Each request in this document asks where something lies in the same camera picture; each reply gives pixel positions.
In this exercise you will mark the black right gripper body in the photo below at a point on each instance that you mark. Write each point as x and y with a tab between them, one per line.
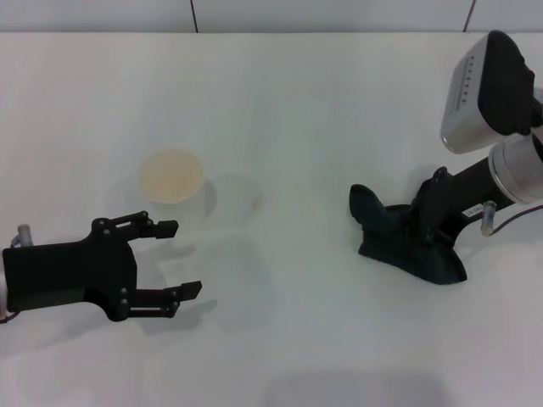
458	199

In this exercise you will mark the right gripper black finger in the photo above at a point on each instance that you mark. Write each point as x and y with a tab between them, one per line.
421	222

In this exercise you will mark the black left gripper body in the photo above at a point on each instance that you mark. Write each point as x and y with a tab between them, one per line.
72	275

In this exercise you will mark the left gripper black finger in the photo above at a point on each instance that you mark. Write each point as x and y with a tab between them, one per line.
165	229
186	291

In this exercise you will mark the dark blue rag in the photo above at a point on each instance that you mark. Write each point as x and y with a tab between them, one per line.
394	254

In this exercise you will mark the white paper cup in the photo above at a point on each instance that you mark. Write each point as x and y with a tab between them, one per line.
169	176

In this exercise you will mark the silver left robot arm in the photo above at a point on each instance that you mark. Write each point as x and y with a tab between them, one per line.
2	292

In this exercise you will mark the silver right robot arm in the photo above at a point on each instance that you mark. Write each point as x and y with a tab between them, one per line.
517	169

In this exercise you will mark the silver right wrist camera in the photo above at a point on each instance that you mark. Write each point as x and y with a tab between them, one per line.
462	106

